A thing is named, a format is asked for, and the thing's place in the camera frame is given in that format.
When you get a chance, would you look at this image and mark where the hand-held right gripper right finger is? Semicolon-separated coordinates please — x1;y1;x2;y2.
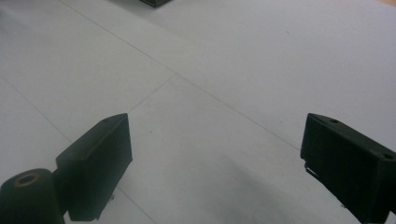
300;113;396;224

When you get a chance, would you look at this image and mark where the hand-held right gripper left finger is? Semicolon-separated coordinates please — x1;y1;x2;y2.
52;113;134;222

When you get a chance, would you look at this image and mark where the smoky transparent drawer box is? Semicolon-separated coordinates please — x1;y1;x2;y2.
138;0;174;8

